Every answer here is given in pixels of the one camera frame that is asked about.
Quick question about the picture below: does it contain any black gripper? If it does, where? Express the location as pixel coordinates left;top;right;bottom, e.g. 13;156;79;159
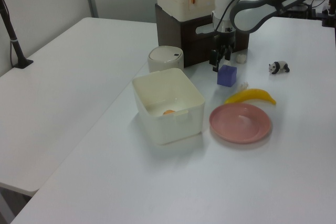
209;29;236;72

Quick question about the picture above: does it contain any purple cube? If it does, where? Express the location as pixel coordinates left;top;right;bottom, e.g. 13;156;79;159
217;64;238;88

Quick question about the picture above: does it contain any pink plate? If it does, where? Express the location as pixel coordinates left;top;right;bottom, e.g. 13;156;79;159
208;103;272;145

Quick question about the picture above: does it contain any dark brown drawer box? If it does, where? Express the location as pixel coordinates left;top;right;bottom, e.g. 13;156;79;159
154;3;250;69

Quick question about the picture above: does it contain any yellow toy banana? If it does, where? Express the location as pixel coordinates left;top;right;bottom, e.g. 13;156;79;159
224;88;277;106

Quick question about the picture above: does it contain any small cream lidded trash can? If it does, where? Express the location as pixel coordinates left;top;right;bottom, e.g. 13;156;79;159
147;46;184;73

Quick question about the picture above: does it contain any panda figurine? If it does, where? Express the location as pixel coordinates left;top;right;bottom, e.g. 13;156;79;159
268;60;291;75

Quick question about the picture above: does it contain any cream open storage bin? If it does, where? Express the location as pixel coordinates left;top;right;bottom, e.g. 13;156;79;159
131;67;206;146

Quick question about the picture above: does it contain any black electronics box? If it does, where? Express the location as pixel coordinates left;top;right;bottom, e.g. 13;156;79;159
285;2;316;19

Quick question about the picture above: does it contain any black table clamp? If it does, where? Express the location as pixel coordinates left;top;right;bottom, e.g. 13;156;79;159
316;0;336;28

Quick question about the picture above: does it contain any black clamped stand pole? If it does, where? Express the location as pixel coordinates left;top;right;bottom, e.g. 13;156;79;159
0;0;34;69

